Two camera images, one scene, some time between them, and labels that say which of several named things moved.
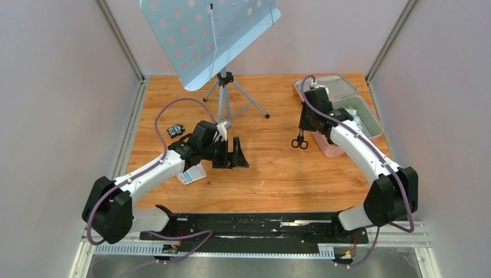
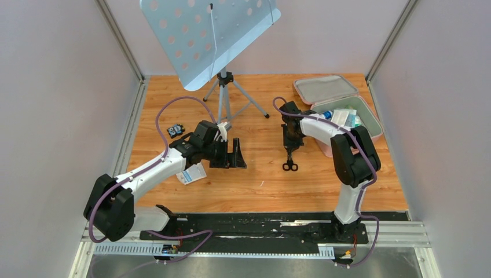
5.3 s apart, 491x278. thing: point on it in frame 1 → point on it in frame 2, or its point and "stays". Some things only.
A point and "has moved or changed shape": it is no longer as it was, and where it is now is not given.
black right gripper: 303,124 → 290,145
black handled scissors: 300,142 has moved or changed shape
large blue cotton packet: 353,114 stays
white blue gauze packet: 193,173 stays
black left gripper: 230,160 stays
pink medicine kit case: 345,95 stays
